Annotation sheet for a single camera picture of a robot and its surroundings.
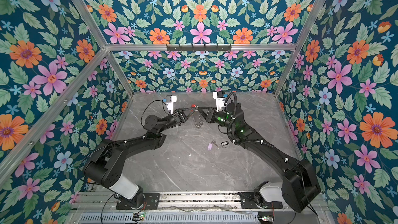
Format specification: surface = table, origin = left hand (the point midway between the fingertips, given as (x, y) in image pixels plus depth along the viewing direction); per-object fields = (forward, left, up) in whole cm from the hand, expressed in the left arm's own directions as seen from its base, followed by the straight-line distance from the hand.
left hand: (195, 109), depth 68 cm
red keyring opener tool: (+29, +4, -33) cm, 44 cm away
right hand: (+2, -2, -2) cm, 3 cm away
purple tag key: (-3, -6, -34) cm, 34 cm away
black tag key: (-2, -15, -33) cm, 36 cm away
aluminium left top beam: (+24, +57, +3) cm, 62 cm away
